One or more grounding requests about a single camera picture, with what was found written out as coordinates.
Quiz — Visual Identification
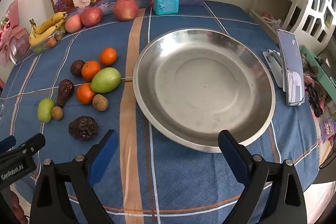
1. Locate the medium red apple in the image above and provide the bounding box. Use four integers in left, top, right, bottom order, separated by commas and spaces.
80, 6, 103, 27

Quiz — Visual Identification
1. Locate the small green mango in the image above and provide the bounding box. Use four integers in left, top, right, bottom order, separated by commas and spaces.
37, 97, 55, 123

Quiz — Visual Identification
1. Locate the round steel plate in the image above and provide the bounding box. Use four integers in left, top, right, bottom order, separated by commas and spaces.
133, 28, 276, 153

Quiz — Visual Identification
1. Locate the small dark passion fruit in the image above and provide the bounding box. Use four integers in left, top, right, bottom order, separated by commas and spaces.
70, 59, 86, 77

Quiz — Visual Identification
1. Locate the small pink apple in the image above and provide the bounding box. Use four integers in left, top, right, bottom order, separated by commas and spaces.
65, 15, 84, 33

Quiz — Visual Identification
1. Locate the green box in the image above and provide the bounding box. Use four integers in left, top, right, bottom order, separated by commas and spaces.
301, 45, 336, 104

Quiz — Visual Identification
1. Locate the large green mango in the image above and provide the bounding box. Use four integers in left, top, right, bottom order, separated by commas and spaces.
91, 67, 122, 94

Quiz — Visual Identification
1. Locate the orange tangerine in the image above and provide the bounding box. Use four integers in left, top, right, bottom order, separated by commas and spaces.
99, 47, 117, 66
76, 83, 96, 105
81, 60, 101, 81

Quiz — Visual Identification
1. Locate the brown kiwi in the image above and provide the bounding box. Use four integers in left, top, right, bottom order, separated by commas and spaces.
92, 94, 109, 111
51, 106, 64, 121

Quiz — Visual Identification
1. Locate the grey phone stand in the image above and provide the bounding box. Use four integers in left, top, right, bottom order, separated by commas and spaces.
262, 49, 284, 88

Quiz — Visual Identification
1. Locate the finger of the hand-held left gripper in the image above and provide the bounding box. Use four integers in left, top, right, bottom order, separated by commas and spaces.
0, 135, 17, 152
0, 133, 46, 161

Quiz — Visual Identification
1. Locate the clear plastic container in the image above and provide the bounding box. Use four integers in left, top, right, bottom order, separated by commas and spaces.
29, 27, 66, 54

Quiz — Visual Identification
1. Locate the dark wrinkled avocado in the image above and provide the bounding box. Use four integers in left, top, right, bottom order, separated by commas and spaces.
56, 79, 75, 108

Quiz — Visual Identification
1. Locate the large wrinkled passion fruit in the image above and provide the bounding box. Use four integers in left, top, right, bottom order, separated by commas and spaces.
68, 116, 99, 140

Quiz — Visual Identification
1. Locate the bunch of yellow bananas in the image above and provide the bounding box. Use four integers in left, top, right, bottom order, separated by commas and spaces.
28, 11, 68, 46

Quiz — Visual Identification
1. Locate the pink mesh bag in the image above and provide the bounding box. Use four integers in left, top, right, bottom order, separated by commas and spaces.
260, 13, 282, 30

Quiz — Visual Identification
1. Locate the teal plastic box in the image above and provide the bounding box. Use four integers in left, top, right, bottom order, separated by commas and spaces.
149, 0, 181, 16

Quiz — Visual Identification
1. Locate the pink gift bag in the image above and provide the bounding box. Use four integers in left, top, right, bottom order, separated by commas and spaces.
0, 0, 30, 67

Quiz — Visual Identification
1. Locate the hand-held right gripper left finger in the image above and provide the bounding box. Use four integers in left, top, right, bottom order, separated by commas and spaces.
30, 130, 119, 224

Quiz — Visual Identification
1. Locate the blue plaid tablecloth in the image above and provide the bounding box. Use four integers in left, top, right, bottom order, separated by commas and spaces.
0, 0, 319, 224

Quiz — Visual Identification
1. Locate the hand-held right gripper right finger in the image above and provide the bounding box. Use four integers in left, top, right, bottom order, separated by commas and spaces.
218, 130, 307, 224

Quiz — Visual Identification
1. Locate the large red apple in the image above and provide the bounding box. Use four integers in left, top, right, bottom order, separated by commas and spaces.
113, 0, 139, 22

